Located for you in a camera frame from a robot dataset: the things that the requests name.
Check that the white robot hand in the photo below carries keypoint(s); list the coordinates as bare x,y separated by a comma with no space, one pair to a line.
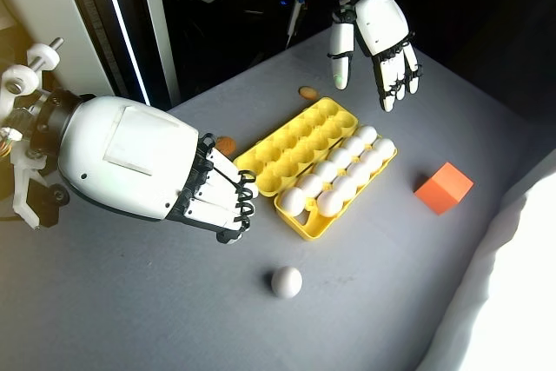
130,158
380,23

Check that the white egg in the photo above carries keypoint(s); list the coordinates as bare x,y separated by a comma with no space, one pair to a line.
310,184
372,160
292,201
385,149
368,134
286,282
345,187
359,174
340,157
326,170
330,203
354,145

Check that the yellow egg carton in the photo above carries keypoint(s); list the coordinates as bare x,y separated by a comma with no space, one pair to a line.
295,145

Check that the round brown cookie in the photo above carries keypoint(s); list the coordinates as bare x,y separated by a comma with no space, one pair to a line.
227,145

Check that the small brown cookie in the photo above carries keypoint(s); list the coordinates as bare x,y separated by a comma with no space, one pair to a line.
308,92

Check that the grey table cloth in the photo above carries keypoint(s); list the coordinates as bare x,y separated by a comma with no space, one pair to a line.
174,301

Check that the orange cube block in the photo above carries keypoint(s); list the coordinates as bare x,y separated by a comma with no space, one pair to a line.
445,188

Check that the bright white cloth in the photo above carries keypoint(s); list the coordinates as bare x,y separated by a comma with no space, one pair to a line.
521,280

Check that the white frame post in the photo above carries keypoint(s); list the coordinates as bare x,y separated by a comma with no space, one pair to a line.
43,6

